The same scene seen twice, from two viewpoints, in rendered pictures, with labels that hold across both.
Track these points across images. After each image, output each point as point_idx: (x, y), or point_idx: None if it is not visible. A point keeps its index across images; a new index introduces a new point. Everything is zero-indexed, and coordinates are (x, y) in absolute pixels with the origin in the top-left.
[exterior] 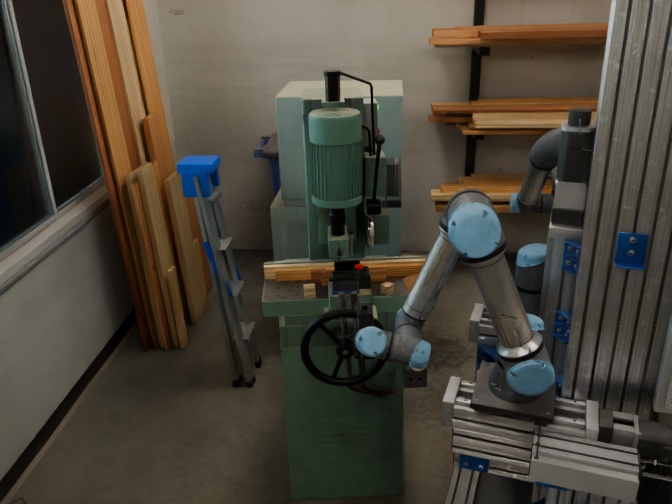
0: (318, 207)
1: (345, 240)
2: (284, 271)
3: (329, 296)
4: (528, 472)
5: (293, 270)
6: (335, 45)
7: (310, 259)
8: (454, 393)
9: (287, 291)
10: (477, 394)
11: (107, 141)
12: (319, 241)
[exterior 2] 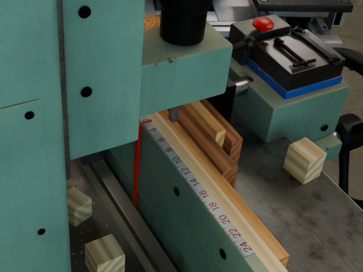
0: (143, 20)
1: (207, 22)
2: (269, 232)
3: (348, 86)
4: (330, 28)
5: (250, 211)
6: None
7: (70, 256)
8: (318, 35)
9: (315, 223)
10: (334, 1)
11: None
12: (138, 131)
